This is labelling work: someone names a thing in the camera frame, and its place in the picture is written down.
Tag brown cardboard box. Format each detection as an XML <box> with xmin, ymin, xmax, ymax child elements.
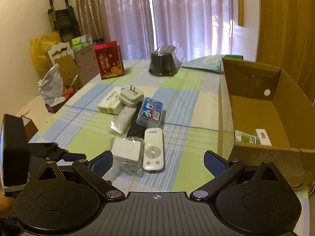
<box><xmin>218</xmin><ymin>58</ymin><xmax>314</xmax><ymax>191</ymax></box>

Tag barcode labelled box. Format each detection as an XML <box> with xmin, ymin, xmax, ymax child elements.
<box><xmin>254</xmin><ymin>129</ymin><xmax>272</xmax><ymax>146</ymax></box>

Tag blue label plastic case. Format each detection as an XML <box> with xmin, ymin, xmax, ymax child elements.
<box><xmin>136</xmin><ymin>97</ymin><xmax>163</xmax><ymax>128</ymax></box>

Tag white green medicine box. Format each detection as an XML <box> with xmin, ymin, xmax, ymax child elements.
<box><xmin>97</xmin><ymin>87</ymin><xmax>125</xmax><ymax>115</ymax></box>

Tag brown drape curtain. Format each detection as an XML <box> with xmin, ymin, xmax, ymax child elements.
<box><xmin>76</xmin><ymin>0</ymin><xmax>110</xmax><ymax>41</ymax></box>

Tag small brown box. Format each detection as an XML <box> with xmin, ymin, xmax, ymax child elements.
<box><xmin>20</xmin><ymin>116</ymin><xmax>38</xmax><ymax>141</ymax></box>

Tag wooden wall hook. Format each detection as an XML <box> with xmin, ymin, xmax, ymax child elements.
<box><xmin>238</xmin><ymin>0</ymin><xmax>245</xmax><ymax>27</ymax></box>

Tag red gift box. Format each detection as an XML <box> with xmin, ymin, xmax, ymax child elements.
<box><xmin>94</xmin><ymin>41</ymin><xmax>124</xmax><ymax>80</ymax></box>

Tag green tissue packs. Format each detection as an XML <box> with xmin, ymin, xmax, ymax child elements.
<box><xmin>71</xmin><ymin>35</ymin><xmax>92</xmax><ymax>53</ymax></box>

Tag white cutout gift box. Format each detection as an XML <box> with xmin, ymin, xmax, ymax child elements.
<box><xmin>47</xmin><ymin>42</ymin><xmax>75</xmax><ymax>65</ymax></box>

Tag white power adapter plug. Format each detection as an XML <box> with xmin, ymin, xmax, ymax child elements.
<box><xmin>119</xmin><ymin>85</ymin><xmax>144</xmax><ymax>107</ymax></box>

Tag grey item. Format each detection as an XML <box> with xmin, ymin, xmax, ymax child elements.
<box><xmin>109</xmin><ymin>106</ymin><xmax>137</xmax><ymax>135</ymax></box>

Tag brown paper bag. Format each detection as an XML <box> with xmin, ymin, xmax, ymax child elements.
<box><xmin>74</xmin><ymin>43</ymin><xmax>99</xmax><ymax>85</ymax></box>

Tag yellow plastic bag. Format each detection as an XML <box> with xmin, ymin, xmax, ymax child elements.
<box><xmin>29</xmin><ymin>32</ymin><xmax>60</xmax><ymax>71</ymax></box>

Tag green mailer bag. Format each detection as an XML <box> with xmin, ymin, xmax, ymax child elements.
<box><xmin>182</xmin><ymin>54</ymin><xmax>244</xmax><ymax>74</ymax></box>

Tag crumpled clear plastic bag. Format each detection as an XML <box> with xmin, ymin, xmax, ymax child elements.
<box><xmin>37</xmin><ymin>63</ymin><xmax>65</xmax><ymax>107</ymax></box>

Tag dark red tray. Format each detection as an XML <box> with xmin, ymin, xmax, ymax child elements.
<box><xmin>45</xmin><ymin>88</ymin><xmax>78</xmax><ymax>114</ymax></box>

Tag white remote control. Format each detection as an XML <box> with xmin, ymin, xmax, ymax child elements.
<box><xmin>143</xmin><ymin>127</ymin><xmax>164</xmax><ymax>172</ymax></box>

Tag checkered tablecloth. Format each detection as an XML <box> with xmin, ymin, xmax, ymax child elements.
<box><xmin>27</xmin><ymin>59</ymin><xmax>311</xmax><ymax>236</ymax></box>

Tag black bowl stack wrapped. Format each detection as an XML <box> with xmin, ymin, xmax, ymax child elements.
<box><xmin>148</xmin><ymin>45</ymin><xmax>182</xmax><ymax>76</ymax></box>

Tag pink sheer curtain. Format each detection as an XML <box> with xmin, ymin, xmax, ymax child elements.
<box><xmin>105</xmin><ymin>0</ymin><xmax>233</xmax><ymax>61</ymax></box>

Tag black remote control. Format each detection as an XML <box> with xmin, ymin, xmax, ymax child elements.
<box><xmin>127</xmin><ymin>102</ymin><xmax>146</xmax><ymax>138</ymax></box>

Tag black folding step ladder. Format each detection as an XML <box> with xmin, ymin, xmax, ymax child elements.
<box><xmin>47</xmin><ymin>0</ymin><xmax>81</xmax><ymax>42</ymax></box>

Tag white adapter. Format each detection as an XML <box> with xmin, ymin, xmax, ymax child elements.
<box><xmin>110</xmin><ymin>137</ymin><xmax>144</xmax><ymax>175</ymax></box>

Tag tan cardboard box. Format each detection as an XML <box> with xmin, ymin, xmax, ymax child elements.
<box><xmin>56</xmin><ymin>55</ymin><xmax>83</xmax><ymax>90</ymax></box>

